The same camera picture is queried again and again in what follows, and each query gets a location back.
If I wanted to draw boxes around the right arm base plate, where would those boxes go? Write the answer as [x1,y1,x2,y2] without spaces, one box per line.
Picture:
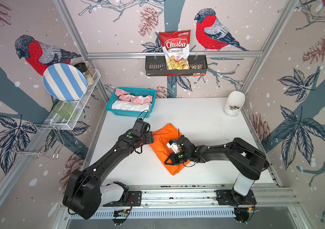
[216,189,257,207]

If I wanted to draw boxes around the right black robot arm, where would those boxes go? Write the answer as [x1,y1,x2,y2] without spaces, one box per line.
[164,136,269,198]

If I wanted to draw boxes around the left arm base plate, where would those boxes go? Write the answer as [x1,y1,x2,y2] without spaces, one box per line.
[103,191,142,207]

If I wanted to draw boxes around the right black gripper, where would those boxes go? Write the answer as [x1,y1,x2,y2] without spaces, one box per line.
[163,152,190,167]

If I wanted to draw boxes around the pink patterned garment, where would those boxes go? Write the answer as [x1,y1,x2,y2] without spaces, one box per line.
[115,89,153,105]

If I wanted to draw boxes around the white ceramic holder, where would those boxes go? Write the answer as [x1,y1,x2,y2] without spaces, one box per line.
[224,91,245,117]

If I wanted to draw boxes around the dark lid spice jar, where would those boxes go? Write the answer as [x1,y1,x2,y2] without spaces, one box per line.
[74,63,94,86]

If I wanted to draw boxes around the red Chuba chips bag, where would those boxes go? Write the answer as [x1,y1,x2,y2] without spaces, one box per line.
[159,30,191,70]

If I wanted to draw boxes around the black wall shelf basket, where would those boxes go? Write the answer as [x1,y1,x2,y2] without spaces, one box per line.
[145,55,208,76]

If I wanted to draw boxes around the teal plastic basket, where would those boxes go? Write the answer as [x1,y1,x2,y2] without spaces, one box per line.
[106,87,157,118]

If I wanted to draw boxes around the aluminium mounting rail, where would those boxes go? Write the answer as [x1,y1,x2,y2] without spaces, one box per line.
[60,184,298,208]

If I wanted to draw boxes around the white shorts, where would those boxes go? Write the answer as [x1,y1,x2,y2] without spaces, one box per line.
[111,100,152,112]

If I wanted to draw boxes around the white wire wall rack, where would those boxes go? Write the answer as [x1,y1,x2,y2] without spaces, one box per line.
[8,69,101,160]

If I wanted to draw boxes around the clear spice jar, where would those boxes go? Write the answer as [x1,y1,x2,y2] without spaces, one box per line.
[85,61,97,86]

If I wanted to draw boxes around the green glass cup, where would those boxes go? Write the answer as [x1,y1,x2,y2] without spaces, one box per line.
[53,101,77,120]

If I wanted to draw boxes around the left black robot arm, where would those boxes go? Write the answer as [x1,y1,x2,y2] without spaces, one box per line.
[63,118,153,219]

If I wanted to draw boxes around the blue striped plate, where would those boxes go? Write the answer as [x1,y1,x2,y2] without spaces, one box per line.
[43,63,88,102]

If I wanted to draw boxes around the orange garment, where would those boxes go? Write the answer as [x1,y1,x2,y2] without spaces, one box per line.
[150,124,184,176]

